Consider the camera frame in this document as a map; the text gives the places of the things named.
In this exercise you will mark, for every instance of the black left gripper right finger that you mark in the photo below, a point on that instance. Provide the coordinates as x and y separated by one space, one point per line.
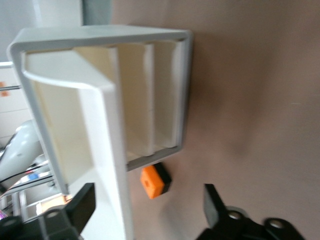
212 205

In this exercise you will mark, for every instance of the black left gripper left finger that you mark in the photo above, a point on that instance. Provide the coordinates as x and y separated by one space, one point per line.
85 207

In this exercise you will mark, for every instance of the white plastic drawer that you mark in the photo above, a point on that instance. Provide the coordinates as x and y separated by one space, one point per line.
107 150

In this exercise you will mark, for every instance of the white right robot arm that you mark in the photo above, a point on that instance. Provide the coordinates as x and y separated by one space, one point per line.
20 145

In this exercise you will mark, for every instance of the orange button box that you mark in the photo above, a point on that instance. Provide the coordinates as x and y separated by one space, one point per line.
152 182

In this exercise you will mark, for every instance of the white plastic tray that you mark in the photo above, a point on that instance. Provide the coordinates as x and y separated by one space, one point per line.
100 33

